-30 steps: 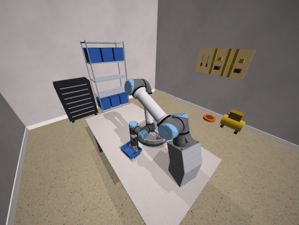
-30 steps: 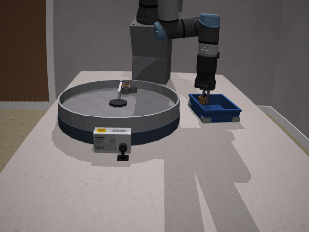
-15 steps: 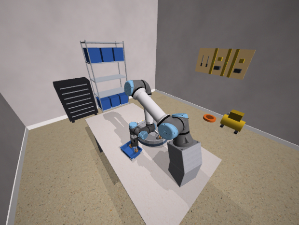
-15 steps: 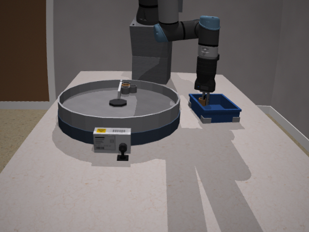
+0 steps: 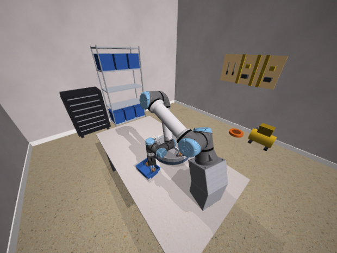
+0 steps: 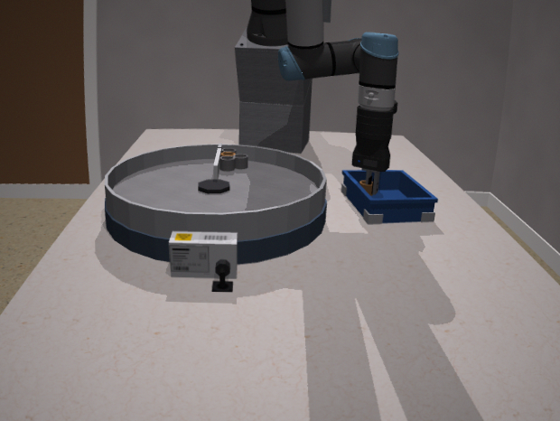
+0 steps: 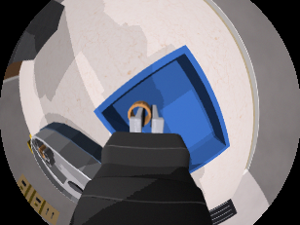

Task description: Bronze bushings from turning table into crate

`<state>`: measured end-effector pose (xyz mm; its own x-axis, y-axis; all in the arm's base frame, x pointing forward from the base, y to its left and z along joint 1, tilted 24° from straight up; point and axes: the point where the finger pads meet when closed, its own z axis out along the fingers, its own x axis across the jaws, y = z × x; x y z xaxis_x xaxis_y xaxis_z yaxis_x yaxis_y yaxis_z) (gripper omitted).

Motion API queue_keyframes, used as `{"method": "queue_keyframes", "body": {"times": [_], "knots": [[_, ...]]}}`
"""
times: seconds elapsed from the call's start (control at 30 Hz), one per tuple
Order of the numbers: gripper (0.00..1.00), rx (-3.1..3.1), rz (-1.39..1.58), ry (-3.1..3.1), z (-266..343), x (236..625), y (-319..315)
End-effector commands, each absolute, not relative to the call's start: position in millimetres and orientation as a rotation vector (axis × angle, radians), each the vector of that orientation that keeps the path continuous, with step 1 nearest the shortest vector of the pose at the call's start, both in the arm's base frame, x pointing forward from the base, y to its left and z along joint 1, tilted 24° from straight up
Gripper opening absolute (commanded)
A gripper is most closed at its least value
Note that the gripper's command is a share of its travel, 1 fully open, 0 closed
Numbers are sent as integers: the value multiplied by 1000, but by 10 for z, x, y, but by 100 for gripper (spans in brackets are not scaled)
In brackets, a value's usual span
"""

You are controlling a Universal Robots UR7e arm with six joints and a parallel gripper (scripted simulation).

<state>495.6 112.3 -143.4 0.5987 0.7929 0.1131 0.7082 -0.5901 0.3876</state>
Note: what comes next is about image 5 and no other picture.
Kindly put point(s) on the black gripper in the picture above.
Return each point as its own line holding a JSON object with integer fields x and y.
{"x": 151, "y": 159}

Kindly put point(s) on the grey round turning table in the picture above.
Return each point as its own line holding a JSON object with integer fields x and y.
{"x": 170, "y": 158}

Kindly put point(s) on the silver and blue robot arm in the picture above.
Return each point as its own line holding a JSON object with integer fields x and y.
{"x": 197, "y": 143}

